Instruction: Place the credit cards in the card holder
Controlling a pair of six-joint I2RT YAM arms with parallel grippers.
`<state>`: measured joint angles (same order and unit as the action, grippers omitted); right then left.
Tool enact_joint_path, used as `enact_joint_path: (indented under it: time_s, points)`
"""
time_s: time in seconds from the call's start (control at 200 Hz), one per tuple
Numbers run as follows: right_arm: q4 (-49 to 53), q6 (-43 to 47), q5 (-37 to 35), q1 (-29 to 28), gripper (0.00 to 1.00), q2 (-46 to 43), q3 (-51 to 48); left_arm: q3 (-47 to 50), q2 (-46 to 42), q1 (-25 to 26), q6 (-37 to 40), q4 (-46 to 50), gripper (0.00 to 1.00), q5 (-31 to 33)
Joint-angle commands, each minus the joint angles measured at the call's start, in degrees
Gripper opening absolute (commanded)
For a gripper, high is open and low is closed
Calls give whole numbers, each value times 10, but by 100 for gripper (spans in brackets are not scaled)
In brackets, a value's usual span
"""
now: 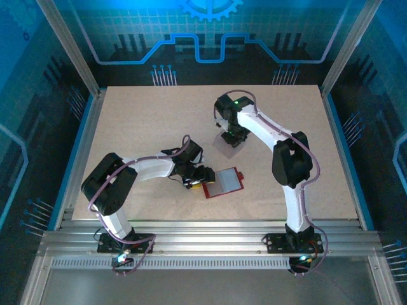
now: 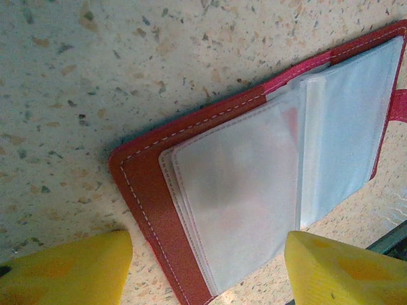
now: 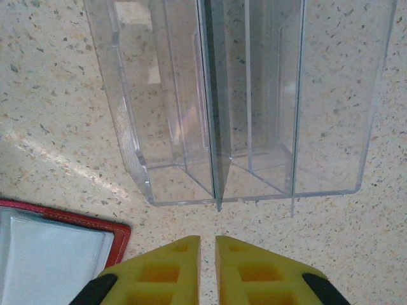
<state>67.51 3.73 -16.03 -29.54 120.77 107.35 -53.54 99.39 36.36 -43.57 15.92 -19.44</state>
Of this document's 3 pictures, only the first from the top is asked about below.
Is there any red leather card holder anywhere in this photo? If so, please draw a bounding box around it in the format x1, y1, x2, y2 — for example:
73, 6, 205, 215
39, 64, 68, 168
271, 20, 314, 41
202, 167, 245, 200

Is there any clear acrylic card box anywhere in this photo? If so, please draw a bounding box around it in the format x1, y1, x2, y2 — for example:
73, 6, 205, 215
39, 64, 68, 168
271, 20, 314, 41
212, 125, 248, 159

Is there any grey metal panel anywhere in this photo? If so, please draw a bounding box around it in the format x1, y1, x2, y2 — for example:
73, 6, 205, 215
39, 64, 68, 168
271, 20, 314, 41
41, 269, 382, 305

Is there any small lit circuit board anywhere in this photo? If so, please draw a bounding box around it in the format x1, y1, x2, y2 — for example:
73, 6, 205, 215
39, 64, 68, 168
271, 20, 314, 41
113, 252, 134, 268
289, 254, 314, 271

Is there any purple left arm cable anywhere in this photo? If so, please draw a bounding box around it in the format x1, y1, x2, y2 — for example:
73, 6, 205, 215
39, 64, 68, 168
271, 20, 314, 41
88, 135, 191, 278

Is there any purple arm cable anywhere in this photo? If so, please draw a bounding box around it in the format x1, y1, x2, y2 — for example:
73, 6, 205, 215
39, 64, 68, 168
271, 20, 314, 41
88, 135, 191, 278
212, 90, 328, 278

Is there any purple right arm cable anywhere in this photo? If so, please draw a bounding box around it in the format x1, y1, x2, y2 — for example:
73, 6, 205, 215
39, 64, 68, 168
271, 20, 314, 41
212, 90, 328, 278

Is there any aluminium front rail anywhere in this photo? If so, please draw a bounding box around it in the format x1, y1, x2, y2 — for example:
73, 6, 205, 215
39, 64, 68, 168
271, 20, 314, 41
37, 219, 384, 257

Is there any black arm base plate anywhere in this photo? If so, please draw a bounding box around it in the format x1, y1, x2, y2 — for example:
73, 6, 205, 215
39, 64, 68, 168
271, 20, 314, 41
265, 233, 324, 254
97, 233, 156, 254

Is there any slotted grey cable duct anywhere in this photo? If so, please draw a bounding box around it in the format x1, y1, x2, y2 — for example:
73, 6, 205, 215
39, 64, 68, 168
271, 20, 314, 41
50, 257, 292, 271

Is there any aluminium side rail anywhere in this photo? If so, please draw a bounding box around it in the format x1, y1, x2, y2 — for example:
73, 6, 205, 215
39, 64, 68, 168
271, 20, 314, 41
319, 85, 376, 231
47, 88, 107, 231

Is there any aluminium frame post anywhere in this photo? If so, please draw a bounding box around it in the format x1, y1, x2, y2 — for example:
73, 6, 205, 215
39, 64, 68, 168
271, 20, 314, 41
35, 0, 103, 98
319, 0, 383, 98

